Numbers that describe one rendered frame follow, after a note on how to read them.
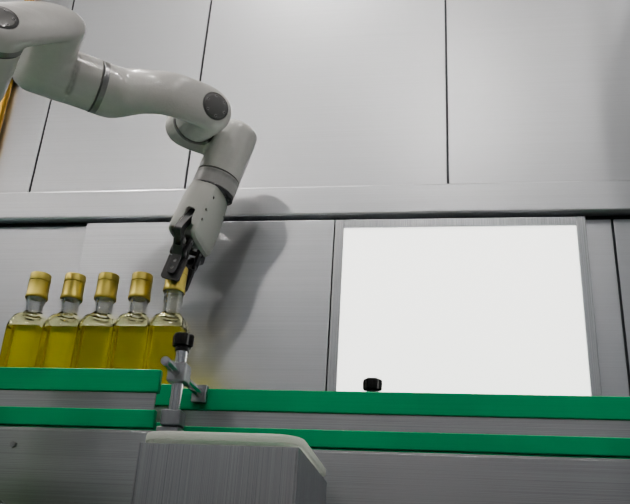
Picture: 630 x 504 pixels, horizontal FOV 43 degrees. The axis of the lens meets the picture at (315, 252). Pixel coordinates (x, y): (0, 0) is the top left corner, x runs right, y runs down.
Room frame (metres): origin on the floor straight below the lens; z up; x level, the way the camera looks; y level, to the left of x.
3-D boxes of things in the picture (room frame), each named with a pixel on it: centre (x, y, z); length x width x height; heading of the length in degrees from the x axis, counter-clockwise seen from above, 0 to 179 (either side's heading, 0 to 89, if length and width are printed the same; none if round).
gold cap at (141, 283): (1.21, 0.28, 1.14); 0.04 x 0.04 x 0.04
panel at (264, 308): (1.29, -0.02, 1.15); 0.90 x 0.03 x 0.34; 80
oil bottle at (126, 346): (1.21, 0.28, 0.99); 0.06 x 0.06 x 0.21; 81
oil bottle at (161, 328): (1.19, 0.22, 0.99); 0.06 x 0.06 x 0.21; 81
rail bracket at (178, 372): (1.06, 0.17, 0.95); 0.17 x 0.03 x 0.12; 170
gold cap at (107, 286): (1.22, 0.33, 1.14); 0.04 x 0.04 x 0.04
